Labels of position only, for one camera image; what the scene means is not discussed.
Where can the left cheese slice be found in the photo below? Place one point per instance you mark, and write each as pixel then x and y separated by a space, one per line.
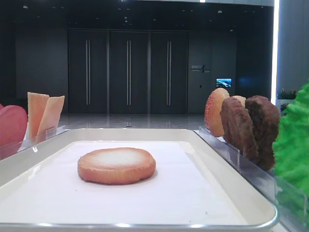
pixel 36 107

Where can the cheese slice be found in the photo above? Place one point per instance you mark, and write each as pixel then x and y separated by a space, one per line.
pixel 36 107
pixel 50 118

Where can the clear acrylic left holder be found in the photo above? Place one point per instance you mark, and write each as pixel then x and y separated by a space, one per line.
pixel 11 149

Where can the front brown meat patty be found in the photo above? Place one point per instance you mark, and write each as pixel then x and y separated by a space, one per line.
pixel 238 128

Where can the rear brown meat patty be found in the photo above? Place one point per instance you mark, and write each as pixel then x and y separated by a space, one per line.
pixel 265 118

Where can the pale bun slice behind patties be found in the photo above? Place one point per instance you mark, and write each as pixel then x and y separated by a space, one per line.
pixel 241 99

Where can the bottom bun slice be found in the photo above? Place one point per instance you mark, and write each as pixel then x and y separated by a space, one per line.
pixel 116 166

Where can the potted flower planter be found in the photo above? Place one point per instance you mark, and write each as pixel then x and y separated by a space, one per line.
pixel 285 96

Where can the green lettuce leaf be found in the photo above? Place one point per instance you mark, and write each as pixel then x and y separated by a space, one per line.
pixel 291 149

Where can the clear acrylic holder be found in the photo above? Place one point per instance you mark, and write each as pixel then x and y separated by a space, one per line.
pixel 11 149
pixel 256 174

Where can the clear acrylic right holder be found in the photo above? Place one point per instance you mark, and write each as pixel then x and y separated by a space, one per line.
pixel 256 174

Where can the white paper liner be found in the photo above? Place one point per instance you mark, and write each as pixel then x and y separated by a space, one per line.
pixel 52 192

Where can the brown meat patty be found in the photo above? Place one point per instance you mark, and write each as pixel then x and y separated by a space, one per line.
pixel 265 118
pixel 238 128

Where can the small wall screen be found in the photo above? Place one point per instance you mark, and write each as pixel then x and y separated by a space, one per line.
pixel 224 82

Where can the sesame top bun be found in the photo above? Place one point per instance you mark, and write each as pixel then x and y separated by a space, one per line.
pixel 212 111

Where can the right cheese slice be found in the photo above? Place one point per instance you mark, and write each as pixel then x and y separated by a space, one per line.
pixel 50 118

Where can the white rectangular tray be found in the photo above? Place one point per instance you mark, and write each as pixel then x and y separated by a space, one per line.
pixel 260 214

